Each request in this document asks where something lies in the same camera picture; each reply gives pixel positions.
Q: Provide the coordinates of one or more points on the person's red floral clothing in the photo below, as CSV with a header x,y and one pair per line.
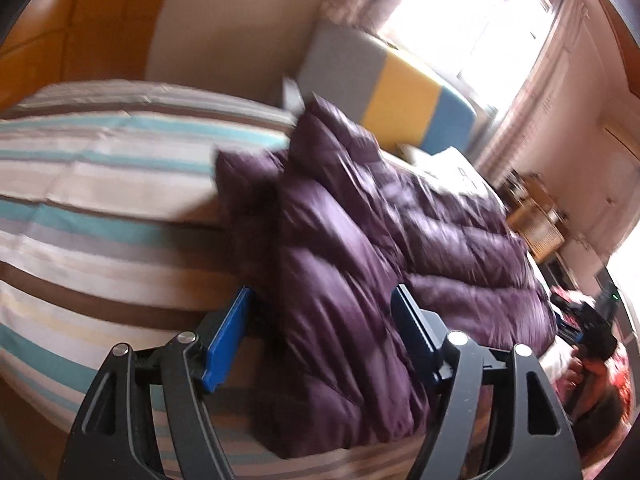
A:
x,y
627,380

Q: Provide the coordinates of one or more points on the striped bed cover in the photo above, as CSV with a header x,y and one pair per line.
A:
x,y
100,210

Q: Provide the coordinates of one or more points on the person's right hand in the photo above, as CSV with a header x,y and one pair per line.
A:
x,y
597,367

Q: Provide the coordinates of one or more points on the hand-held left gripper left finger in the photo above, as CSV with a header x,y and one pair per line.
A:
x,y
227,340

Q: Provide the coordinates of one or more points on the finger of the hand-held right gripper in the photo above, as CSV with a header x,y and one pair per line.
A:
x,y
567,327

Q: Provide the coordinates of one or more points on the bright window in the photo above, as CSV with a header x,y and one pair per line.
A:
x,y
465,25

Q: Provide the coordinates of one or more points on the purple puffer jacket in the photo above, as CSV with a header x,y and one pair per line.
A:
x,y
340,270

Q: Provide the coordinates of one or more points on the grey yellow blue headboard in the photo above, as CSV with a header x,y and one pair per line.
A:
x,y
395,95

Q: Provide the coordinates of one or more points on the wooden wardrobe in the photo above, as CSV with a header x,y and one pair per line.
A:
x,y
75,35

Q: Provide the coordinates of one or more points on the pale room door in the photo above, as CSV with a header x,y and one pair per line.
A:
x,y
622,185

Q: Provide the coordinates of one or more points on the cluttered bedside table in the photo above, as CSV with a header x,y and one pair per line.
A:
x,y
515,185

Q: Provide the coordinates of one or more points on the pink floral curtain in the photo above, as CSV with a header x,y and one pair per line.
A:
x,y
355,0
540,85

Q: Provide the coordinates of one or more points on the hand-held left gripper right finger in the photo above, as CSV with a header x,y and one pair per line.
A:
x,y
420,330

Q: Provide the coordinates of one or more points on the white printed pillow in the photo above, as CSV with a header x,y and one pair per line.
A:
x,y
450,165

